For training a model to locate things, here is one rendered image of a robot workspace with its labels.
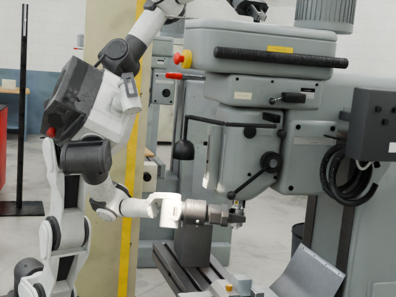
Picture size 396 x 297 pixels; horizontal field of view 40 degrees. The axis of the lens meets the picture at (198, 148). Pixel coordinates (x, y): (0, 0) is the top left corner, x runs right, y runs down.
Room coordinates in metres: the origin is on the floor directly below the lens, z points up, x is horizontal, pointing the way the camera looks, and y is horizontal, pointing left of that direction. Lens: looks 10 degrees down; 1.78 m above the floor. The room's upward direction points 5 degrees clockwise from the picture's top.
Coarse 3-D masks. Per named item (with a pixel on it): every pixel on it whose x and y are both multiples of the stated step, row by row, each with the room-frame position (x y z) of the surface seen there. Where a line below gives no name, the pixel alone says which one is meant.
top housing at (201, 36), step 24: (192, 24) 1.76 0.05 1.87; (216, 24) 1.65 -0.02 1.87; (240, 24) 1.67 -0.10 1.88; (264, 24) 1.71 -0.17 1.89; (192, 48) 1.74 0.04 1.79; (264, 48) 1.70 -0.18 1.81; (288, 48) 1.73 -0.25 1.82; (312, 48) 1.76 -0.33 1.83; (240, 72) 1.69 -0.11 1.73; (264, 72) 1.71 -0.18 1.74; (288, 72) 1.73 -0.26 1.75; (312, 72) 1.76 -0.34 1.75
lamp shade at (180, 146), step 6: (174, 144) 1.73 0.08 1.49; (180, 144) 1.71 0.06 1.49; (186, 144) 1.71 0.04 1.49; (192, 144) 1.73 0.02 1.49; (174, 150) 1.72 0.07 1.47; (180, 150) 1.70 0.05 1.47; (186, 150) 1.70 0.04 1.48; (192, 150) 1.72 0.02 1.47; (174, 156) 1.71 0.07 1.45; (180, 156) 1.70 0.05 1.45; (186, 156) 1.70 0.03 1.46; (192, 156) 1.72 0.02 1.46
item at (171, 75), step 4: (168, 72) 1.83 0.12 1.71; (172, 72) 1.84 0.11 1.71; (168, 76) 1.83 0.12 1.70; (172, 76) 1.83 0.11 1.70; (176, 76) 1.84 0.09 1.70; (180, 76) 1.84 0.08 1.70; (184, 76) 1.85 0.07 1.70; (188, 76) 1.86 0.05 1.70; (192, 76) 1.86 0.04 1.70; (196, 76) 1.87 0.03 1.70; (200, 76) 1.87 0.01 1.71
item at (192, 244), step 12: (180, 228) 2.21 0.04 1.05; (192, 228) 2.14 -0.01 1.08; (204, 228) 2.15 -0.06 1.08; (180, 240) 2.19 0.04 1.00; (192, 240) 2.14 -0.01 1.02; (204, 240) 2.15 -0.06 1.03; (180, 252) 2.17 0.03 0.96; (192, 252) 2.14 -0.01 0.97; (204, 252) 2.15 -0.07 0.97; (180, 264) 2.14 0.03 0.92; (192, 264) 2.14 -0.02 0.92; (204, 264) 2.15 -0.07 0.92
